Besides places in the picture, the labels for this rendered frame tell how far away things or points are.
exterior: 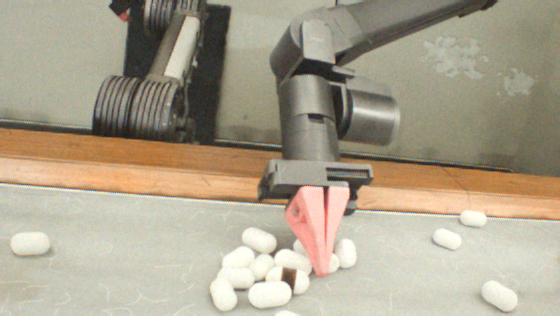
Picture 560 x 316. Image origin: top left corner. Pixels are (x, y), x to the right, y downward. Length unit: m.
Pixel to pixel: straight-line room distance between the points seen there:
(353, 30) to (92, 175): 0.34
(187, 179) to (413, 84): 2.22
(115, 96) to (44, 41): 1.76
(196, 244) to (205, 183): 0.11
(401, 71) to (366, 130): 2.17
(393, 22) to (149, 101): 0.39
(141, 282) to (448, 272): 0.31
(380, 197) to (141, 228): 0.30
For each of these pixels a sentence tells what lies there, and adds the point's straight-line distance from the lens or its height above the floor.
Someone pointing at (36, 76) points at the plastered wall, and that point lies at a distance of 2.67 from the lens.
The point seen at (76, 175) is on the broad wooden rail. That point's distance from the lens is 0.65.
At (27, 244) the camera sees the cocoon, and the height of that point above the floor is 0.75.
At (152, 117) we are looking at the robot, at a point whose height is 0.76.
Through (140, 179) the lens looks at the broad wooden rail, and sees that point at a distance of 0.65.
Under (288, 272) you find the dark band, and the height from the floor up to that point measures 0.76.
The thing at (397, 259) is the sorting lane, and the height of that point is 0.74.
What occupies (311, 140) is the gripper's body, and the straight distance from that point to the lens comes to 0.54.
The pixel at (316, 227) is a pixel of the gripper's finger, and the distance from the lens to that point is 0.50.
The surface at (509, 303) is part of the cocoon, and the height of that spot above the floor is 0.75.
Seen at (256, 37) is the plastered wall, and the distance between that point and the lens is 2.56.
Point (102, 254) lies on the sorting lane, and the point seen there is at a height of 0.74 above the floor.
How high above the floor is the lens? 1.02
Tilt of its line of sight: 21 degrees down
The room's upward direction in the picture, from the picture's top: 10 degrees clockwise
